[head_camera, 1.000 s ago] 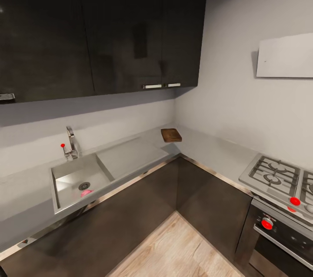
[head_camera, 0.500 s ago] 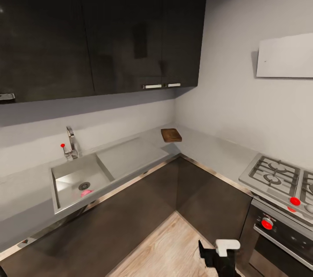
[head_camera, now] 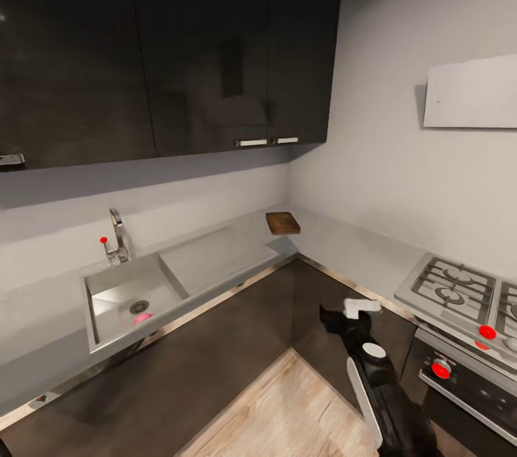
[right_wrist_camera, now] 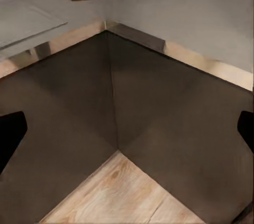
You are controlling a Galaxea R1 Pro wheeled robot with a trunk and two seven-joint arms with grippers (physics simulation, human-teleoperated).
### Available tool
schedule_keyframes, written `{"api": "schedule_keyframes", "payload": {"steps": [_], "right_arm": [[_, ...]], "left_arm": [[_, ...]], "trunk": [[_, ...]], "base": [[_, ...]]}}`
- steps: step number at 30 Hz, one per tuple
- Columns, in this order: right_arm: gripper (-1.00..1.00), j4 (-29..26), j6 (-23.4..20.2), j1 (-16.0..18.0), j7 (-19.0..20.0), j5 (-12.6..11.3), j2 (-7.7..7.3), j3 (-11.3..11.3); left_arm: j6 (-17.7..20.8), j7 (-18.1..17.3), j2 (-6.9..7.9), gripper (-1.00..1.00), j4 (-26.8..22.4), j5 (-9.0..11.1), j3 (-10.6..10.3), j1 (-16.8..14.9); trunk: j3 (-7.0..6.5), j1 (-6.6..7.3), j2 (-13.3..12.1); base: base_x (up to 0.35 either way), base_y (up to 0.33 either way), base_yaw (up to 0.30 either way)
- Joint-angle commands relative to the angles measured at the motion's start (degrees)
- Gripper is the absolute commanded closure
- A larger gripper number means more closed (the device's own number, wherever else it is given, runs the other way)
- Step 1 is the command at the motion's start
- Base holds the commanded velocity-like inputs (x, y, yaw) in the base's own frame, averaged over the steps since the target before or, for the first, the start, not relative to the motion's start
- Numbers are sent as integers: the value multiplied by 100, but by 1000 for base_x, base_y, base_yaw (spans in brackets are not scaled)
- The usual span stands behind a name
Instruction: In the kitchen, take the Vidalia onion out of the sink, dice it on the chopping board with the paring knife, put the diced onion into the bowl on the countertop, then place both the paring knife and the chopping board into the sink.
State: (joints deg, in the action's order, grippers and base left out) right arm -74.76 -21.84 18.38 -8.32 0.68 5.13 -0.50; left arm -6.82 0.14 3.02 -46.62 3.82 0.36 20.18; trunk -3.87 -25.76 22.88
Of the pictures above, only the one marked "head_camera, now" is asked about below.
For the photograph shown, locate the vidalia onion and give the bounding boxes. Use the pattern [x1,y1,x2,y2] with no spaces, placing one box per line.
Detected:
[134,313,153,326]

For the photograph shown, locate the cutting board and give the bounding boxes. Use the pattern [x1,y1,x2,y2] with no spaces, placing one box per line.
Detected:
[266,211,301,232]

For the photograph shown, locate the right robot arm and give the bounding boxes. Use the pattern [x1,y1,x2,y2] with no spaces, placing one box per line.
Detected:
[319,298,444,457]

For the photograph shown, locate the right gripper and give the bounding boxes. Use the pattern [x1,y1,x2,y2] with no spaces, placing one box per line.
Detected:
[319,304,371,342]

